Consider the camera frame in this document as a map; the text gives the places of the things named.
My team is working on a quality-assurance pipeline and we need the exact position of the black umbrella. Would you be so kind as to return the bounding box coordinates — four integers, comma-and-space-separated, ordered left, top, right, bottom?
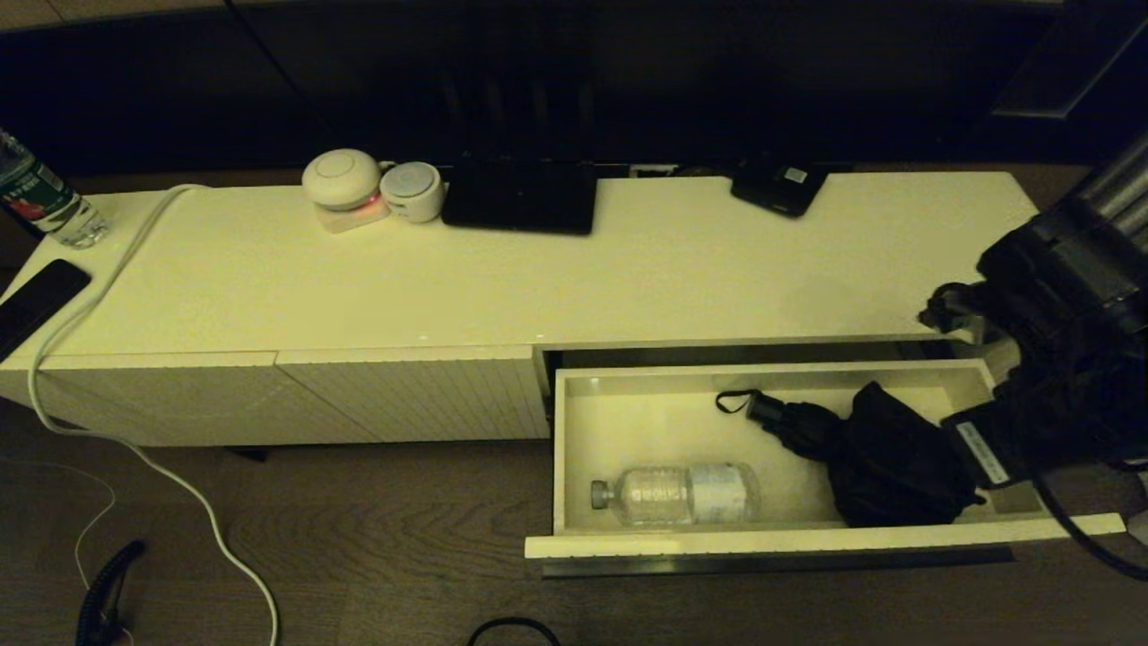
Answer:
715, 381, 987, 528

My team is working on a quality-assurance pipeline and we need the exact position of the clear water bottle grey cap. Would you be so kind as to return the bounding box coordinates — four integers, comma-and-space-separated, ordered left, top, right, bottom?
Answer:
589, 460, 761, 528

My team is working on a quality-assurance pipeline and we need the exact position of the white drawer with black handle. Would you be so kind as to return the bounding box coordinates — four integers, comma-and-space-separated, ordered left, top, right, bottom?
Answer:
525, 359, 1126, 575

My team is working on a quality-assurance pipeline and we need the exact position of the white low cabinet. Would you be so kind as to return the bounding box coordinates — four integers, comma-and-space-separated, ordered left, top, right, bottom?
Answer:
0, 170, 1126, 463

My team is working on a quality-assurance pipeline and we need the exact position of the small black set-top box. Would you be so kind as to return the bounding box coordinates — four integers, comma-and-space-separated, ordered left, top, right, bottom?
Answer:
731, 163, 828, 218

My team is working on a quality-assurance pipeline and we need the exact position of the large black box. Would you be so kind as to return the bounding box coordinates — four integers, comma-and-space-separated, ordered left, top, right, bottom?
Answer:
440, 157, 599, 235

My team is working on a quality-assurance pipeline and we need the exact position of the small white round speaker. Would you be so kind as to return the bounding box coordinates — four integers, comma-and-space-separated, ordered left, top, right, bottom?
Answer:
379, 161, 446, 223

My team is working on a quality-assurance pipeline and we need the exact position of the white flat charging base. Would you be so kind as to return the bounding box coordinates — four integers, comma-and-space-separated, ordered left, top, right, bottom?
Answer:
317, 195, 392, 234

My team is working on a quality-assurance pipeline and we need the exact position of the white dome shaped device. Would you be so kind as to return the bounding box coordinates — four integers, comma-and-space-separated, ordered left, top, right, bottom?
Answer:
301, 148, 383, 212

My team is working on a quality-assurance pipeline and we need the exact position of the black smartphone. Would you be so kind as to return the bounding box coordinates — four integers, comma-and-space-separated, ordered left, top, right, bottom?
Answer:
0, 258, 92, 362

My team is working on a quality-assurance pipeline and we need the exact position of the water bottle with green label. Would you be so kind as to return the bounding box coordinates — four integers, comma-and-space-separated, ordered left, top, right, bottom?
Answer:
0, 127, 110, 249

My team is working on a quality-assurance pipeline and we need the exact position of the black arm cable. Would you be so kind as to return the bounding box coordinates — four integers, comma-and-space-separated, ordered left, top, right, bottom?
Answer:
1031, 474, 1148, 580

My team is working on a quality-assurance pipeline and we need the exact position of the black cable loop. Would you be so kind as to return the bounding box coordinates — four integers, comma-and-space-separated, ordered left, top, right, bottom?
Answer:
466, 617, 561, 646

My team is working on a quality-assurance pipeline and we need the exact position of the thin white cable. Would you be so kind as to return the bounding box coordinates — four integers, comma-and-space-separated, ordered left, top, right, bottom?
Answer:
0, 458, 135, 646

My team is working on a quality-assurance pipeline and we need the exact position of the black coiled cable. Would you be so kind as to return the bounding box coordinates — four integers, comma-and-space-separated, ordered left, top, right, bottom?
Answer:
76, 538, 146, 646

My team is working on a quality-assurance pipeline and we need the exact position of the thick white cable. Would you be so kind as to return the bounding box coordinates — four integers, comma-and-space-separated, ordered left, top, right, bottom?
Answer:
27, 184, 281, 646

